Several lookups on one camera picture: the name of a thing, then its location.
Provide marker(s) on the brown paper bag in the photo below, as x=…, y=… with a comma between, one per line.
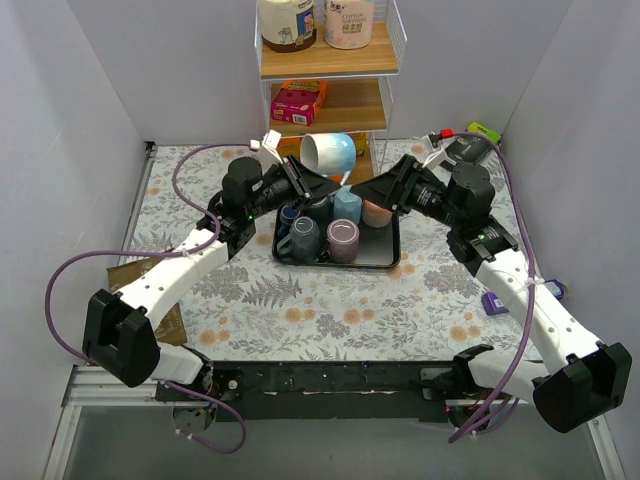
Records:
x=171, y=329

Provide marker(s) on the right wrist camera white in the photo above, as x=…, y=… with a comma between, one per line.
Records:
x=435, y=147

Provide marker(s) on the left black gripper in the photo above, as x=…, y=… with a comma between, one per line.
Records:
x=298, y=180

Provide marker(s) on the pink orange sponge box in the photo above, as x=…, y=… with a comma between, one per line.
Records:
x=298, y=101

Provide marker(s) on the yellow sponge box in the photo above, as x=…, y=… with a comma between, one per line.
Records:
x=360, y=140
x=289, y=146

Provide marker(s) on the black green razor box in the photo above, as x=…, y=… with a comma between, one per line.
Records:
x=466, y=149

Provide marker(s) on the purple white box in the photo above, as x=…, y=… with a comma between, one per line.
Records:
x=493, y=305

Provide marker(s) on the navy blue mug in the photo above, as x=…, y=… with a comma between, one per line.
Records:
x=287, y=215

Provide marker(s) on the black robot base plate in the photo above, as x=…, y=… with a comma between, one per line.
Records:
x=314, y=390

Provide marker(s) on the white wire wooden shelf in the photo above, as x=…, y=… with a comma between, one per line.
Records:
x=360, y=97

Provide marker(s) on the light blue faceted mug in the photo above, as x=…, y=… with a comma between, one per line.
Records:
x=347, y=205

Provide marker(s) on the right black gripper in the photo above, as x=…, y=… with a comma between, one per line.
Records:
x=401, y=183

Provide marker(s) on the dark grey mug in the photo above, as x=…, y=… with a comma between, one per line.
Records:
x=321, y=211

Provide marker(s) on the black serving tray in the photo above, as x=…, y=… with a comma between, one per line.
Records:
x=379, y=248

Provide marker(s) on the lavender purple mug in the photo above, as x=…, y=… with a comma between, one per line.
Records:
x=343, y=240

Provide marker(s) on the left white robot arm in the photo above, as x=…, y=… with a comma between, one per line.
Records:
x=120, y=327

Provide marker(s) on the pink mug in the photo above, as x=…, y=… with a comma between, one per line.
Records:
x=375, y=216

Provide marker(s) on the pink cotton tissue roll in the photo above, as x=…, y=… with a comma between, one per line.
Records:
x=348, y=24

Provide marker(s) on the slate blue mug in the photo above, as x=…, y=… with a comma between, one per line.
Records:
x=301, y=243

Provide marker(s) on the brown cartoon paper roll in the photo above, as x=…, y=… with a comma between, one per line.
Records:
x=287, y=26

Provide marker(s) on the floral table mat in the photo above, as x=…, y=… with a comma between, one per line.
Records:
x=254, y=308

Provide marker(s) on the yellow sponge box left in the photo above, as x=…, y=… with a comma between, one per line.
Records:
x=289, y=146

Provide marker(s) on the yellow sponge box right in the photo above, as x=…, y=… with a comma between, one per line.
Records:
x=360, y=140

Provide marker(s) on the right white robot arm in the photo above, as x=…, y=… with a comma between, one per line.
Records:
x=579, y=377

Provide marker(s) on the white and blue mug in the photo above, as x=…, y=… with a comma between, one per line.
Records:
x=329, y=154

